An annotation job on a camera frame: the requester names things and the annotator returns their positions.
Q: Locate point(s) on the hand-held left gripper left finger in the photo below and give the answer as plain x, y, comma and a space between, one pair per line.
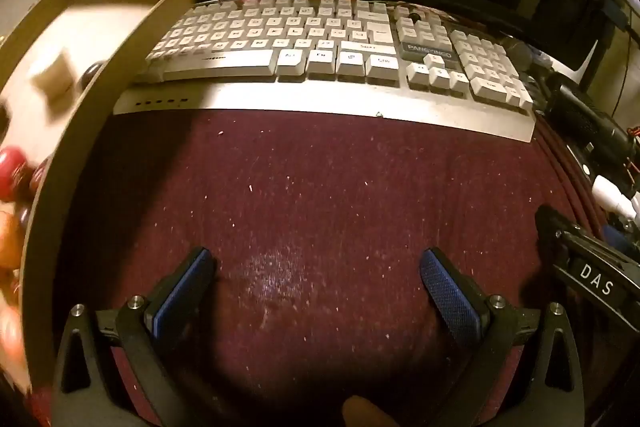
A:
182, 292

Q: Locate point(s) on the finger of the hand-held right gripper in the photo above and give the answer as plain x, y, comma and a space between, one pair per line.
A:
550, 227

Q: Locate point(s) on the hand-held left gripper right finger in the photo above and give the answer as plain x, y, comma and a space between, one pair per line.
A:
450, 297

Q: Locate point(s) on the wooden tray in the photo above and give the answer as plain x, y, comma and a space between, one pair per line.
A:
100, 117

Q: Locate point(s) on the red tomato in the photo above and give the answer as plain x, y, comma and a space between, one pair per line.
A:
11, 169

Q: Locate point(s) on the person's left hand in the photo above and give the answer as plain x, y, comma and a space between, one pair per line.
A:
365, 414

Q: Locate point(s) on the white power plug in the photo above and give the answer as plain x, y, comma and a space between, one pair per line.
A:
612, 196

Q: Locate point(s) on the black electronic device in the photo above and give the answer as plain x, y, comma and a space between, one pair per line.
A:
582, 117

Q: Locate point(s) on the dark red table mat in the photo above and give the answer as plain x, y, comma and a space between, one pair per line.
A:
325, 207

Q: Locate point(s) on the white keyboard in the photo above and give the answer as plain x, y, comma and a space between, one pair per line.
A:
320, 102

